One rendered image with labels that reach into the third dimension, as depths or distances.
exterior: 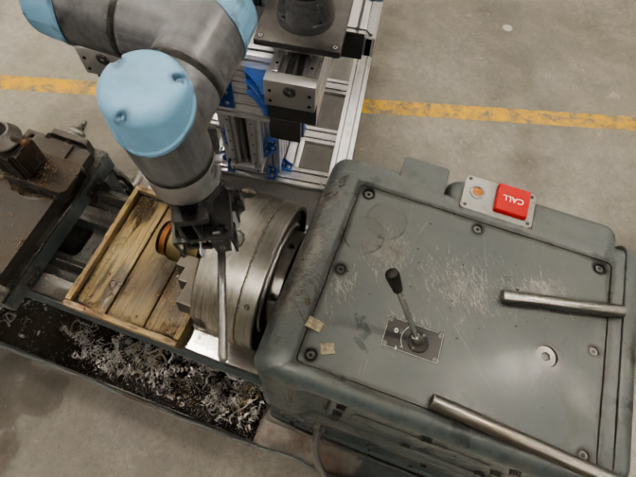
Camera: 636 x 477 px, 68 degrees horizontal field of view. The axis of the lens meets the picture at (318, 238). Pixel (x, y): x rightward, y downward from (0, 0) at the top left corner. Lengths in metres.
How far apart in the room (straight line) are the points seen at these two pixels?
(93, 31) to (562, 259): 0.78
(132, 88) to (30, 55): 2.90
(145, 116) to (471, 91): 2.65
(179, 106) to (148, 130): 0.03
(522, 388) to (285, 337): 0.38
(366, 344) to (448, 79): 2.36
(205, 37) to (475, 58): 2.77
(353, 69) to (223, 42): 2.13
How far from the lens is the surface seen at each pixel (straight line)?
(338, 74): 2.57
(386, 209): 0.87
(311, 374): 0.76
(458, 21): 3.37
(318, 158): 2.22
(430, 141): 2.64
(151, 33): 0.49
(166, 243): 1.03
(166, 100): 0.40
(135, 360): 1.52
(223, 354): 0.62
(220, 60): 0.46
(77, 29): 0.54
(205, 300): 0.88
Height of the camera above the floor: 2.00
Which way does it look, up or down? 63 degrees down
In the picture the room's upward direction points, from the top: 5 degrees clockwise
